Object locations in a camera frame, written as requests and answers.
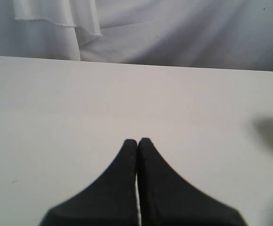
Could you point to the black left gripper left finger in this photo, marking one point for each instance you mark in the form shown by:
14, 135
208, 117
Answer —
109, 201

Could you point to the white fabric backdrop curtain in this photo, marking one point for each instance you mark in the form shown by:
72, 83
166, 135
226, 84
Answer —
231, 34

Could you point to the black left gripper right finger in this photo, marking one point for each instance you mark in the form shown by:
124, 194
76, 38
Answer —
166, 199

